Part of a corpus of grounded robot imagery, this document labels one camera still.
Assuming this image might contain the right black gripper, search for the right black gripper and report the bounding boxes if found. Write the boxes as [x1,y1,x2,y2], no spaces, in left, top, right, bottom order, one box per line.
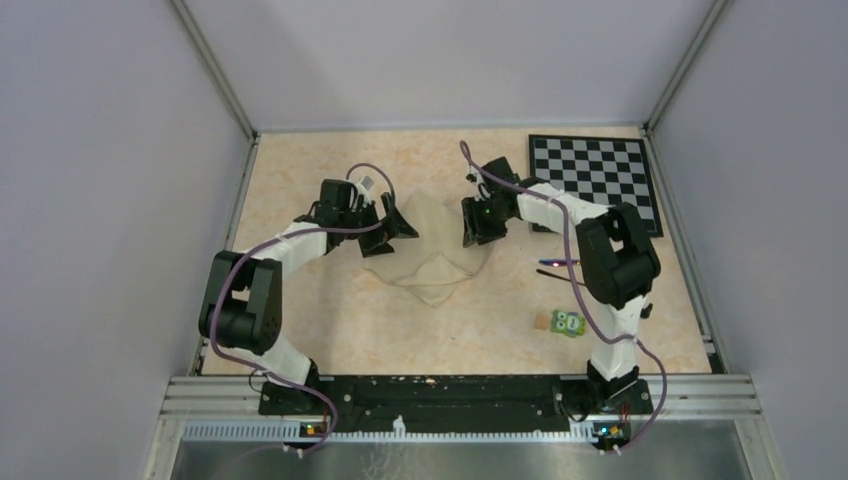
[461,195,511,248]

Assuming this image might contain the black white checkerboard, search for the black white checkerboard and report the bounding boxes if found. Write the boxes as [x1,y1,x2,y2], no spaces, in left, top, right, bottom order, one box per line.
[528,134,664,238]

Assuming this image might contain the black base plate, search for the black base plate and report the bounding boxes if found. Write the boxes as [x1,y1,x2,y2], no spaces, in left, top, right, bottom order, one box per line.
[258,375,654,434]

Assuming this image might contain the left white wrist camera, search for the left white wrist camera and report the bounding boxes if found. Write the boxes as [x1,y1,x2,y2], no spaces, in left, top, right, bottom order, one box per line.
[353,176,374,210]

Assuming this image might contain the beige cloth napkin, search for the beige cloth napkin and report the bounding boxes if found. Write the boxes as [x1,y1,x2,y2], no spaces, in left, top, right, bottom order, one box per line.
[363,190,492,308]

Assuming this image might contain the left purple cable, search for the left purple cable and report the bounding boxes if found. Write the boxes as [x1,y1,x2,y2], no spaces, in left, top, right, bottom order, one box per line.
[208,162,397,458]

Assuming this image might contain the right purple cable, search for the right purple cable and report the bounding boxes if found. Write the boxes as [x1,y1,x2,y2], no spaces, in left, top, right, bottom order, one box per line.
[458,140,669,455]

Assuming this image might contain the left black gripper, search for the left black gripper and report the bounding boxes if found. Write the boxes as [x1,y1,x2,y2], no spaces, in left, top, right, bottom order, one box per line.
[339,192,417,256]

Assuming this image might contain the small cork piece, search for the small cork piece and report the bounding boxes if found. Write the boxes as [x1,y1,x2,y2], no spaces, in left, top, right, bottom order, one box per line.
[533,314,550,331]

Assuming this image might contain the aluminium frame rail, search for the aluminium frame rail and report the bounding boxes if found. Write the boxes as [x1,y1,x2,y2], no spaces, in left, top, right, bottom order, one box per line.
[160,374,762,445]

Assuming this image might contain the purple cable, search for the purple cable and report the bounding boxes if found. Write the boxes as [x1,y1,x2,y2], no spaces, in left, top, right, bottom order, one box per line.
[458,140,669,455]
[208,162,397,458]

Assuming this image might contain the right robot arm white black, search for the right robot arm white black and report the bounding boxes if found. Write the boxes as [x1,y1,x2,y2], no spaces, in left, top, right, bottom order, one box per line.
[461,157,661,412]

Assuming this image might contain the iridescent purple utensil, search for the iridescent purple utensil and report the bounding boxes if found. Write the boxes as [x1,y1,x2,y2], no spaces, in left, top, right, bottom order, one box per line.
[538,259,580,268]

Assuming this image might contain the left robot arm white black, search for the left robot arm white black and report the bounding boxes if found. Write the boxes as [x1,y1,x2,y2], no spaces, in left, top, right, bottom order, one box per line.
[198,179,419,414]

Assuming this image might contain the black utensil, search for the black utensil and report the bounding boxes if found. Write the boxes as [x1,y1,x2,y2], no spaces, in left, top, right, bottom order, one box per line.
[535,269,586,286]

